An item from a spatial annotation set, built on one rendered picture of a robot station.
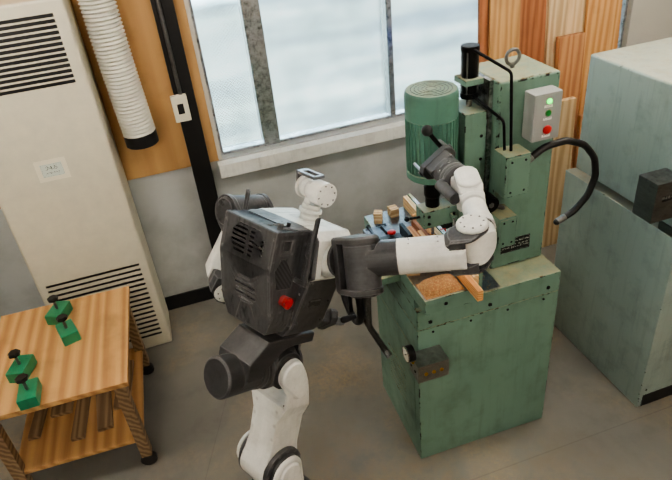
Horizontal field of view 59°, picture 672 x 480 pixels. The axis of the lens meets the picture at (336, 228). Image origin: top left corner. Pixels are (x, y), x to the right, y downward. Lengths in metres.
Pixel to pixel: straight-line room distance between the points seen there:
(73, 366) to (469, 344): 1.57
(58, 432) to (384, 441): 1.40
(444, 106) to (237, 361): 0.98
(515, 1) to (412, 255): 2.20
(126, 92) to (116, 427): 1.46
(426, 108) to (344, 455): 1.53
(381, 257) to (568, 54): 2.38
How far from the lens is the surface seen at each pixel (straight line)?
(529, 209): 2.26
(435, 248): 1.44
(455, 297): 2.05
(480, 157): 2.09
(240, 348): 1.64
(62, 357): 2.75
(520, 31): 3.52
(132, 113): 2.92
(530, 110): 2.02
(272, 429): 1.85
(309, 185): 1.59
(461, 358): 2.37
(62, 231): 3.04
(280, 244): 1.44
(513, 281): 2.27
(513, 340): 2.44
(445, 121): 1.95
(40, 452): 2.93
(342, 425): 2.83
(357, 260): 1.45
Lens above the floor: 2.17
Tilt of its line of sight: 32 degrees down
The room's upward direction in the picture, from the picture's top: 6 degrees counter-clockwise
